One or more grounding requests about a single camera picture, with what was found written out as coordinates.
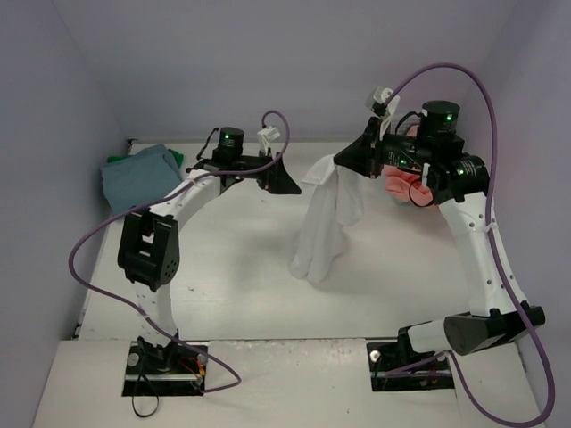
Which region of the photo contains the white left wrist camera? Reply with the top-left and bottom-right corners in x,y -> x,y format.
257,126 -> 280,157

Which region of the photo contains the grey-blue t shirt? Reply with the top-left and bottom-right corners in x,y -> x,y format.
100,144 -> 183,215

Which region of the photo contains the green t shirt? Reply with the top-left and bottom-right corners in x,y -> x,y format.
107,149 -> 185,169

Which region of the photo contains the white t shirt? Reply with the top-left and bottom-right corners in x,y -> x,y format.
289,154 -> 364,284

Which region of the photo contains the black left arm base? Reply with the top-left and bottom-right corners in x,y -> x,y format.
121,342 -> 208,398

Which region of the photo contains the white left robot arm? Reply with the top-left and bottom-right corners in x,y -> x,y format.
118,125 -> 302,375

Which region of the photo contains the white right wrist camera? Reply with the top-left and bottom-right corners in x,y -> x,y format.
366,86 -> 400,139

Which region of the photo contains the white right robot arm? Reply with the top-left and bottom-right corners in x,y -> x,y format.
334,100 -> 545,367

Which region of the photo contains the pink t shirt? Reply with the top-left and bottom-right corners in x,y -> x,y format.
384,124 -> 436,209

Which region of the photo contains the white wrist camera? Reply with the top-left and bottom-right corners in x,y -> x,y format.
257,126 -> 280,157
366,86 -> 400,139

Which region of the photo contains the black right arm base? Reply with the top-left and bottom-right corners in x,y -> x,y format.
366,337 -> 454,392

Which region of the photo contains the black loop cable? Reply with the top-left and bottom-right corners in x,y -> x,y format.
131,374 -> 162,419

